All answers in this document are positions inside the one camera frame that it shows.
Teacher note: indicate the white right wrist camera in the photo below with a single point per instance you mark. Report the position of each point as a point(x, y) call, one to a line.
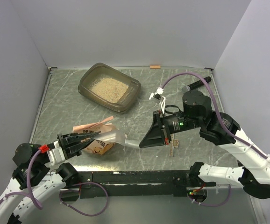
point(159, 98)

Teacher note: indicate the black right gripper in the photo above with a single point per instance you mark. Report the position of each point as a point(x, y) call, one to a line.
point(155, 136)

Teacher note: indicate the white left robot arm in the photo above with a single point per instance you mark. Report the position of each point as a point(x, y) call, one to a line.
point(41, 170)

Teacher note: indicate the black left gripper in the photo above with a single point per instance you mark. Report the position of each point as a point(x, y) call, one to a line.
point(72, 150)

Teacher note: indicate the clear plastic litter scoop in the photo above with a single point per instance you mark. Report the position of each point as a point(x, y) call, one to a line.
point(117, 136)

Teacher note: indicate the orange tape piece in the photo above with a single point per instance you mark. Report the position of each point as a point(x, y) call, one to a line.
point(155, 67)

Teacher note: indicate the beige cat litter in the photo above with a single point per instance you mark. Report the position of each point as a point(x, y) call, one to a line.
point(109, 89)

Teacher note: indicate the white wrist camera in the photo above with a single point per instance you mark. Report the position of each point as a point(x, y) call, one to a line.
point(53, 154)
point(159, 98)

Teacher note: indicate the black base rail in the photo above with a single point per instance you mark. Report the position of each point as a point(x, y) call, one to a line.
point(135, 183)

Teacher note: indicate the brown plastic litter box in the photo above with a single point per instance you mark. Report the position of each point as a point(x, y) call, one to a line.
point(100, 70)

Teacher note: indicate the black handheld microphone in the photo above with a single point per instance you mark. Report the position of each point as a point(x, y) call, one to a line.
point(195, 85)

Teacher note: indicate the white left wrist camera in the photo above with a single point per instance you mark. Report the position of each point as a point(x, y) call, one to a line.
point(53, 154)

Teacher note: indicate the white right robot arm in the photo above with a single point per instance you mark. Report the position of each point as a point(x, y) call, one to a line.
point(222, 130)

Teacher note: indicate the small wooden comb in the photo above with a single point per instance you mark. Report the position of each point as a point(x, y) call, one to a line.
point(174, 143)

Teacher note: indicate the pink cat litter bag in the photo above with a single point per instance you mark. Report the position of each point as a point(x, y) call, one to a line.
point(97, 146)

